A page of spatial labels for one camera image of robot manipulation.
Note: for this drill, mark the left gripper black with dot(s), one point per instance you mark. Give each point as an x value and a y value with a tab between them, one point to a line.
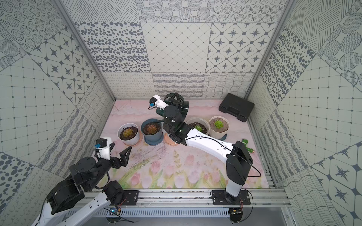
115	161

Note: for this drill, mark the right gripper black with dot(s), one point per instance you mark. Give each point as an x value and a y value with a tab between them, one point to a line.
173	102

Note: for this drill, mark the dark green watering can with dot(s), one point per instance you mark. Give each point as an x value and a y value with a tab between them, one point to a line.
173	113

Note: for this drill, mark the white pot yellow-brown succulent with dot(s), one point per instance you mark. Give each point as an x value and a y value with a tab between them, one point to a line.
129	134

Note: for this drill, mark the blue-grey pot red succulent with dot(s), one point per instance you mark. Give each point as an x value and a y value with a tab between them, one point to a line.
152	131

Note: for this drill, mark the white pot pink succulent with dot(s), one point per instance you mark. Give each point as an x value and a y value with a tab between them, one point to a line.
169	138

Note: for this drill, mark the white pot bright green succulent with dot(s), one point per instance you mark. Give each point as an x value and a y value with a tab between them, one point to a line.
218	127

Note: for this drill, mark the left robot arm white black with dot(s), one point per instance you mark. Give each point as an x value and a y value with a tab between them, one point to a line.
84	177

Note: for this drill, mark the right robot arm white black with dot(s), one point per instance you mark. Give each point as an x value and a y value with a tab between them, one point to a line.
236	157

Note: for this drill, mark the large white pot green succulent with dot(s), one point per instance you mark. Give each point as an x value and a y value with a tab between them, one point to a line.
199	124

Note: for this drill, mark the left small circuit board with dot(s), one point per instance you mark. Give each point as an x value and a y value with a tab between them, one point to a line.
112	216

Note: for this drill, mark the small circuit board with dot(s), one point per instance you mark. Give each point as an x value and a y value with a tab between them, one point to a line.
235	214
112	216

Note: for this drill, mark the black plastic tool case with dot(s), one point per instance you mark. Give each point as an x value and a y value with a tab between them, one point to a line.
236	106

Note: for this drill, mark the right small circuit board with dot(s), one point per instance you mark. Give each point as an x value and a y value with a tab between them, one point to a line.
235	214

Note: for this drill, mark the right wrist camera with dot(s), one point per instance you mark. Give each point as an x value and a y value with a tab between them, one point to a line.
157	102

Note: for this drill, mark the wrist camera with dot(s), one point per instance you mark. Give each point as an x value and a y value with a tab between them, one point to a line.
102	148
157	102

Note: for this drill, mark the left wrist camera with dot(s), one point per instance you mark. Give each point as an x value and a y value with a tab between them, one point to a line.
102	148

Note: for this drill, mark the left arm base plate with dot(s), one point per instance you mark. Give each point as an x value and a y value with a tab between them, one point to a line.
129	198

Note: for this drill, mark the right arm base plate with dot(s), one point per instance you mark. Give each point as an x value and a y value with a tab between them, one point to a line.
221	197

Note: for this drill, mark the aluminium mounting rail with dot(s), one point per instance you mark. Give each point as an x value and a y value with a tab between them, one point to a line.
201	198

